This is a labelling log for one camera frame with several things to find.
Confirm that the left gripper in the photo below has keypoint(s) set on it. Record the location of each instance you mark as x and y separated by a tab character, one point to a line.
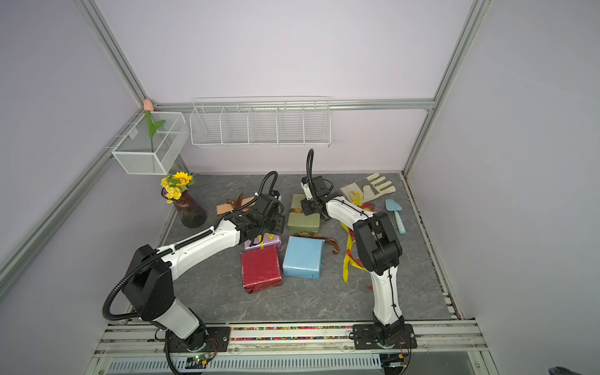
280	225

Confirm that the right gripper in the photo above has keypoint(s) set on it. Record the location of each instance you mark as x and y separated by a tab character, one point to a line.
306	209

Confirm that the green gift box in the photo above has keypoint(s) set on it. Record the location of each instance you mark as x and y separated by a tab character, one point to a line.
298	221

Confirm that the red gift box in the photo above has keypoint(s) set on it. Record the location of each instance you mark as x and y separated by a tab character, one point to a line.
261	269

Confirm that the blue gift box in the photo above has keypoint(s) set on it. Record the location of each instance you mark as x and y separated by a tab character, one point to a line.
303	258

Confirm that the yellow ribbon of red box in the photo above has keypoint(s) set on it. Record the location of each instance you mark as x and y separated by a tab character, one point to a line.
357	201

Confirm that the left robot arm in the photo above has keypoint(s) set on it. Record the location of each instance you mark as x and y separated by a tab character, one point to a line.
146	291

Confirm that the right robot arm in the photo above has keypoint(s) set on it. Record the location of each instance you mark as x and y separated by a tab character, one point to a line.
377	245

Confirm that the yellow ribbon on purple box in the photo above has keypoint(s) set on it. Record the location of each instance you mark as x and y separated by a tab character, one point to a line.
266	240

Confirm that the purple gift box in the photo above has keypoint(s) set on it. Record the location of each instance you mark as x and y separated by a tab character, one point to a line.
248	243

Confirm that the orange gift box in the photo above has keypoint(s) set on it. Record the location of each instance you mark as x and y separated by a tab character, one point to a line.
223	208

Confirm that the white gardening glove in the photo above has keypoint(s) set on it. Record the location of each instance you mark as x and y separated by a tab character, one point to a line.
368	189

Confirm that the dark glass vase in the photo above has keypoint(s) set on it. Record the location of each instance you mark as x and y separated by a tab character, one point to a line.
191	214

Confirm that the light blue garden trowel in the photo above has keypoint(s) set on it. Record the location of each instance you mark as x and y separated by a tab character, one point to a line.
395	208

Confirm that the yellow sunflower bouquet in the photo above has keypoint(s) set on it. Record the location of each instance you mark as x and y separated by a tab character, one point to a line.
175	185

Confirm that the small white mesh basket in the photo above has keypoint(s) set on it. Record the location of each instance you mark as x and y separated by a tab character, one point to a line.
133	151

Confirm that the artificial pink tulip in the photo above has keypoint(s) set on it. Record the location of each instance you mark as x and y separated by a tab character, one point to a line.
152	125

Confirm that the long white wire basket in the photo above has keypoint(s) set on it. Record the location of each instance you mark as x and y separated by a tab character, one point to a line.
271	121

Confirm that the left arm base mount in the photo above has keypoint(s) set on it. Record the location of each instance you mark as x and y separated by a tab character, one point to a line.
205	339

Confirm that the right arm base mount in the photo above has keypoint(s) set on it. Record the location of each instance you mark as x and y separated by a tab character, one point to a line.
377	336

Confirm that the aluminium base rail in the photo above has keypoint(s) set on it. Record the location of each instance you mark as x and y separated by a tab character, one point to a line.
445	346

